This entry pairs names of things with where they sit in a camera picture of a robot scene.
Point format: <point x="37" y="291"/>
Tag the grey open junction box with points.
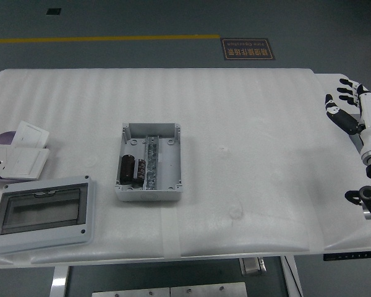
<point x="170" y="164"/>

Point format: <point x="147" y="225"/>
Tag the black table control panel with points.
<point x="349" y="256"/>

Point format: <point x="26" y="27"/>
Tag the white foam mat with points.
<point x="235" y="108"/>

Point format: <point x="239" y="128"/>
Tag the black floor sign orange text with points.
<point x="247" y="49"/>

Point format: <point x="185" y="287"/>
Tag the white table leg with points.
<point x="293" y="278"/>
<point x="59" y="281"/>

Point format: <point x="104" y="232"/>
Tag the black floor drain cover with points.
<point x="53" y="11"/>

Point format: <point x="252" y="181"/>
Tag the grey lid with clear window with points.
<point x="43" y="239"/>

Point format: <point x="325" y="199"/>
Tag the purple disc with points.
<point x="4" y="138"/>

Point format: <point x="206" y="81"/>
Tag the grey metal bracket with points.
<point x="252" y="266"/>

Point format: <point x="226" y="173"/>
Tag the metal mounting rail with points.
<point x="151" y="154"/>

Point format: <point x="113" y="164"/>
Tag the white switch panel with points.
<point x="29" y="133"/>
<point x="24" y="162"/>

